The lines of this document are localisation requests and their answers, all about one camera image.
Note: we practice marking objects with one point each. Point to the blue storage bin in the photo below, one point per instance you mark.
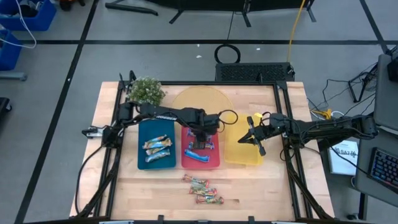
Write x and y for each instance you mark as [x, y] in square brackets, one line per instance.
[40, 21]
[9, 53]

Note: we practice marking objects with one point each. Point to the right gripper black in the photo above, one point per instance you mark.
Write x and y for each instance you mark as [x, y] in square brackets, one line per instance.
[273, 126]

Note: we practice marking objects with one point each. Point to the black tripod stand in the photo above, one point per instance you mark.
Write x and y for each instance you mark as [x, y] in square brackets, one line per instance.
[352, 90]

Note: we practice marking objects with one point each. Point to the grey desk with keyboard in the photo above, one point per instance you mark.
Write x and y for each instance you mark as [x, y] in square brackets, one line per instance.
[363, 174]

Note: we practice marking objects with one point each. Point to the round yellow woven placemat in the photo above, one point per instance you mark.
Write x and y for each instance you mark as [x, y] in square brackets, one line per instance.
[202, 99]

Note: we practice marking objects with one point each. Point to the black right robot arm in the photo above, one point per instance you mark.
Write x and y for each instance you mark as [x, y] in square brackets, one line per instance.
[326, 127]

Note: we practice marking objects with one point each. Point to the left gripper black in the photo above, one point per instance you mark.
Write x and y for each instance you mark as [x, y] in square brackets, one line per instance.
[208, 123]

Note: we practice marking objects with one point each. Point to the black floor object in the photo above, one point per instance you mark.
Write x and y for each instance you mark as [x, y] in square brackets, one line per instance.
[4, 104]

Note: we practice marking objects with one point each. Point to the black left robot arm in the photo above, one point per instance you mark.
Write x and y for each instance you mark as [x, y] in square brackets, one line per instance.
[168, 115]

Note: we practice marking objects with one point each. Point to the black partition screen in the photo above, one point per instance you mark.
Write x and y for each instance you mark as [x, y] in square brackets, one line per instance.
[217, 3]

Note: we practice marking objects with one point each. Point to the black table clamp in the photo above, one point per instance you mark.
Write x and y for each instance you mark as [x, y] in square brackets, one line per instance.
[160, 219]
[251, 220]

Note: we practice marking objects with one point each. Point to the grey side desk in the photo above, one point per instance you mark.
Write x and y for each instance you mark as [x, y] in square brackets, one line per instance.
[385, 99]

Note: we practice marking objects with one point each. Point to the black desk device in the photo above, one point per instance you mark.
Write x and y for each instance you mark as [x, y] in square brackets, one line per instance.
[393, 71]

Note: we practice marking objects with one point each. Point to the blue plastic tray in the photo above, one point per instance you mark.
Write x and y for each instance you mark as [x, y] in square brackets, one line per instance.
[157, 165]

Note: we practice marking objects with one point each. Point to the small yellow tag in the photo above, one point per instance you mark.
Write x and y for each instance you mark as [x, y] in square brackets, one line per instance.
[258, 115]

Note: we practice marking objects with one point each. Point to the red plastic tray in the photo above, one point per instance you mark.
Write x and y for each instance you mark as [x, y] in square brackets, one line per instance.
[199, 165]

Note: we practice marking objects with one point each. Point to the yellow plastic tray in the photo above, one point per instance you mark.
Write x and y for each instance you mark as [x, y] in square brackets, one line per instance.
[239, 152]

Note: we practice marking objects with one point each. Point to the black perforated metal case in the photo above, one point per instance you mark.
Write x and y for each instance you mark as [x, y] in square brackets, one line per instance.
[255, 72]

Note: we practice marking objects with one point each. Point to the black floor stand bar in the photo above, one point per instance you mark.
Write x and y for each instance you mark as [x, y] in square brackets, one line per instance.
[130, 8]

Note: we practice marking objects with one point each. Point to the white printed booklet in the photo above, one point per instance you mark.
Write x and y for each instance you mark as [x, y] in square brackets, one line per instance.
[342, 165]

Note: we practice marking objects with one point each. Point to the black backlit keyboard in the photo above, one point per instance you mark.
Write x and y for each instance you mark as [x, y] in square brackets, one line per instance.
[385, 168]

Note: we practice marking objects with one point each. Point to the grey metal floor foot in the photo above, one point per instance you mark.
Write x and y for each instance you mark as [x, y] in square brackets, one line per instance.
[12, 76]

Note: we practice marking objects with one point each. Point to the black aluminium table frame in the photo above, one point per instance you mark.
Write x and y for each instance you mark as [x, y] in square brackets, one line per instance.
[192, 83]

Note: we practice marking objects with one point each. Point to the light blue granola bar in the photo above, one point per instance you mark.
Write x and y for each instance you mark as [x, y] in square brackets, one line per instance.
[161, 144]
[154, 141]
[157, 155]

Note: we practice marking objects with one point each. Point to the small potted green plant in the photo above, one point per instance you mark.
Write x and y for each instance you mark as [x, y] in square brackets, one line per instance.
[146, 90]

